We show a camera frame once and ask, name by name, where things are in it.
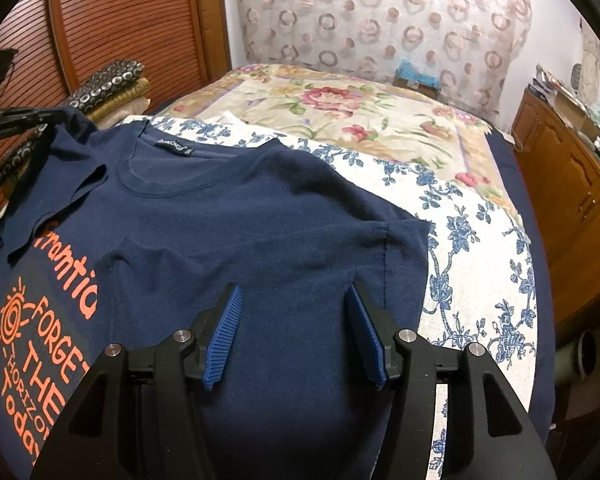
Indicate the dark circle-patterned folded cloth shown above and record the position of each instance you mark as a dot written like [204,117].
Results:
[102,85]

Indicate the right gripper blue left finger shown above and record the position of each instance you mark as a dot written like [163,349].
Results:
[136,415]

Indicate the blue floral white blanket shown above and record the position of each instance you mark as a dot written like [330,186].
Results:
[480,275]

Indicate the beige tied window curtain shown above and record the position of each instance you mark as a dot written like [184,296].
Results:
[590,64]

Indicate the floral pink bed quilt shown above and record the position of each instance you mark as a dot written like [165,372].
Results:
[381,120]

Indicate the yellow folded cloth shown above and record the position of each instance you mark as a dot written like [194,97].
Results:
[129,101]

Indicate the navy blue printed t-shirt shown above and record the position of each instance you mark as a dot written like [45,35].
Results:
[125,235]

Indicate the small white desk fan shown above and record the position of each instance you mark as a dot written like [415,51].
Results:
[575,76]

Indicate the navy blue bed sheet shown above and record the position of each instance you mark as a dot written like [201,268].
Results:
[542,402]

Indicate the wooden sideboard cabinet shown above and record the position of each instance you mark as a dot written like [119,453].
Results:
[562,177]

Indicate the cardboard box on sideboard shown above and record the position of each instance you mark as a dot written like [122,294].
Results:
[571,110]

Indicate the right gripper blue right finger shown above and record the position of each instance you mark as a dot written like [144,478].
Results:
[489,434]

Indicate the circle-patterned sheer curtain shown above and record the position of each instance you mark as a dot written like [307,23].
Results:
[465,45]

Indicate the cardboard box with blue bag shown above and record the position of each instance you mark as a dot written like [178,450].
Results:
[407,76]

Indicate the brown louvered wardrobe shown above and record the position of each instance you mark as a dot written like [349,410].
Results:
[60,43]

